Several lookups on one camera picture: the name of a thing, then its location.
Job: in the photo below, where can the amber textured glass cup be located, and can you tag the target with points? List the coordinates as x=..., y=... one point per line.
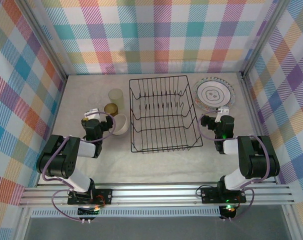
x=111, y=108

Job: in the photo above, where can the cream bowl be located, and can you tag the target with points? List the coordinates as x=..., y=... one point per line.
x=124, y=127

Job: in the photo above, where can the colourful squiggle pattern plate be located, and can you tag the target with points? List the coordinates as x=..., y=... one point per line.
x=200, y=105

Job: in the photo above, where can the pale green tumbler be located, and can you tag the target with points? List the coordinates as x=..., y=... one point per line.
x=115, y=100

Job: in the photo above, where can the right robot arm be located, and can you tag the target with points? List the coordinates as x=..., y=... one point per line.
x=256, y=155

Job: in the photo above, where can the black controller board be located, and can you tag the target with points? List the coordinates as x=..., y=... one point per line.
x=87, y=212
x=229, y=211

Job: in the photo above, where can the aluminium side rail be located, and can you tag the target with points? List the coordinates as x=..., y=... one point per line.
x=246, y=95

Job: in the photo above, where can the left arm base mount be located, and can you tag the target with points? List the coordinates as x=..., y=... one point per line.
x=106, y=195

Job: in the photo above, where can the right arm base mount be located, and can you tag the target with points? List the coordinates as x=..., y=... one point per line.
x=209, y=195

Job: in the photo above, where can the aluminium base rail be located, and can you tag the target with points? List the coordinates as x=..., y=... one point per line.
x=154, y=195

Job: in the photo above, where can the aluminium corner post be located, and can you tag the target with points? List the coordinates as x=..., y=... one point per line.
x=264, y=37
x=45, y=37

